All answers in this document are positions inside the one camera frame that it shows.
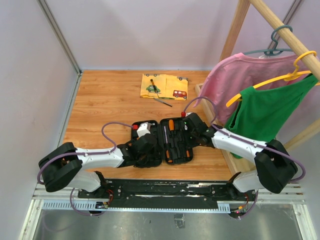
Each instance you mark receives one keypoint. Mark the black handled screwdriver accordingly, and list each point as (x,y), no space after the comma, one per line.
(167,148)

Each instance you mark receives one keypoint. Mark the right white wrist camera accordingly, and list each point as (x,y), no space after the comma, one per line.
(187,121)

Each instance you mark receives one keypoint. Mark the green tank top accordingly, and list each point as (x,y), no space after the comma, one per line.
(262,113)

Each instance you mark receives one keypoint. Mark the black plastic tool case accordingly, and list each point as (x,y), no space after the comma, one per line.
(176,145)

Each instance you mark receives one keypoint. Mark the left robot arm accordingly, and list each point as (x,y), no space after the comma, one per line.
(68,166)

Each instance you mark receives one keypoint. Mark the orange handled screwdriver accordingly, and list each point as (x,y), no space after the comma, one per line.
(171,125)

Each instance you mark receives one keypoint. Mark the teal clothes hanger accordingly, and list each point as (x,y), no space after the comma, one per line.
(273,49)

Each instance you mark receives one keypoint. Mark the pink t-shirt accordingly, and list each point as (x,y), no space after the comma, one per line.
(238,72)

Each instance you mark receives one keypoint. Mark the thin dark metal file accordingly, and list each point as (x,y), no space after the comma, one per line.
(162,102)

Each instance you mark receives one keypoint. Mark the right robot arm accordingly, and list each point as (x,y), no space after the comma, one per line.
(274,168)

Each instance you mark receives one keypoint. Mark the small black precision screwdriver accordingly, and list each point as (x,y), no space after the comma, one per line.
(187,151)

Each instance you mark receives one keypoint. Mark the yellow clothes hanger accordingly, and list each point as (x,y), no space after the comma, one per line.
(290,76)

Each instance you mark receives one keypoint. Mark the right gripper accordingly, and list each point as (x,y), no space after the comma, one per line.
(187,143)

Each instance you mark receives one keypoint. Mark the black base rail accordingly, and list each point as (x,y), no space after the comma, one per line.
(169,196)

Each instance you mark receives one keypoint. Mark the yellow car print cloth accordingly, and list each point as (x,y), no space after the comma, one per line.
(168,86)

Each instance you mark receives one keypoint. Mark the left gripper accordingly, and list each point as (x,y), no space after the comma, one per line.
(157,151)

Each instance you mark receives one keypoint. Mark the wooden clothes rack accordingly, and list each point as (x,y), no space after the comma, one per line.
(254,35)

